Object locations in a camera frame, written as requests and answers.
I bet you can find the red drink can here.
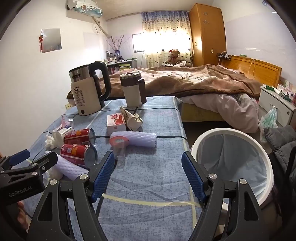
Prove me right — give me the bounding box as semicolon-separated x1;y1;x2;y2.
60;144;98;169
63;128;96;147

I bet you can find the white nightstand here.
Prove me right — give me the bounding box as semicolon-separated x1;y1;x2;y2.
258;85;296;130

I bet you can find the wooden bed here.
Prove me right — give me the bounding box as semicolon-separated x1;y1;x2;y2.
181;55;282;122

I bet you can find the covered wall air conditioner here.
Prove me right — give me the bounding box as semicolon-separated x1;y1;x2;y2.
66;0;103;18

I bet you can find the white plastic container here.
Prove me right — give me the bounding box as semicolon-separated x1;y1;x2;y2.
51;126;75;149

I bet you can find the brown and white thermos mug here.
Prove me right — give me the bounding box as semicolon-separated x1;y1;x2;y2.
119;72;147;108

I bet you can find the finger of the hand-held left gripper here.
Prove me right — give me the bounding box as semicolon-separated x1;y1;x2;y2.
0;152;59;180
0;150;31;172

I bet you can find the clear plastic cup red lid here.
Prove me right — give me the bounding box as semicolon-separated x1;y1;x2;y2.
109;136;130;163

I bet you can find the pale pink duvet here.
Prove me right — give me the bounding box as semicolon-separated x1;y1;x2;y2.
180;93;259;133

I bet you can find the translucent bin liner bag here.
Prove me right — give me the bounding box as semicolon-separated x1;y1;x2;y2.
196;134;269;188

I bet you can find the beige tissue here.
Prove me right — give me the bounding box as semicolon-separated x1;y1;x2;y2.
120;106;143;130

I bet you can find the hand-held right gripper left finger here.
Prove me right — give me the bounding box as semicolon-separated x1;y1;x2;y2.
27;151;116;241

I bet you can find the bed with brown blanket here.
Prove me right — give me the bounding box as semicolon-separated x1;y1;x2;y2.
67;64;262;102

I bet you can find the white round trash bin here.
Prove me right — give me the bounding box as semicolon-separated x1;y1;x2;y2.
190;127;274;207

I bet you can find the white tissue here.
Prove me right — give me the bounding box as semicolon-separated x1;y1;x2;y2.
45;136;57;150
45;166;62;183

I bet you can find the small clear plastic bag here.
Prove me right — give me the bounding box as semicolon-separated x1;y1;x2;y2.
61;116;74;129

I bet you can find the green printed plastic bag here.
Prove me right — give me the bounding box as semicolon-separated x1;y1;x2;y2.
258;108;278;143

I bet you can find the wrapped air conditioner pipe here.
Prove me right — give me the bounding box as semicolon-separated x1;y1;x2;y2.
92;17;111;39

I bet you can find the blue patterned tablecloth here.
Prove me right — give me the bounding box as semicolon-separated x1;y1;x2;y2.
22;96;204;241

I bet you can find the cluttered desk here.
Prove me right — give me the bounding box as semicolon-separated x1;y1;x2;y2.
105;58;138;75

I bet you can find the brown teddy bear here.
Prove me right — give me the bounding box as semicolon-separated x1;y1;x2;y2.
165;49;183;66

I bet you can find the group of small boxes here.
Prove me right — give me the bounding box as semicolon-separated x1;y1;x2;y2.
276;79;296;102

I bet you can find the silvery wall poster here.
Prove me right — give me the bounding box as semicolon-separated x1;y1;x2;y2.
41;28;63;54

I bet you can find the red and white milk carton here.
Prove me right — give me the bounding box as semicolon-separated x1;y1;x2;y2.
106;113;127;136

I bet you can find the blue and cream patterned curtain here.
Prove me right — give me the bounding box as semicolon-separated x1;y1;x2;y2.
141;11;193;69

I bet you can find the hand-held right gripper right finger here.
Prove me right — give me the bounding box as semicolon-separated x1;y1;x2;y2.
181;151;270;241

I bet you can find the vase with purple branches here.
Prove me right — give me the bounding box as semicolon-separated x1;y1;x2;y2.
105;35;130;57

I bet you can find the wooden wardrobe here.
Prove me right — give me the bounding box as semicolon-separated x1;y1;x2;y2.
188;3;227;67

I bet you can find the steel and beige electric kettle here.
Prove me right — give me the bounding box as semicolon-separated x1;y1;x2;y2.
69;61;112;116

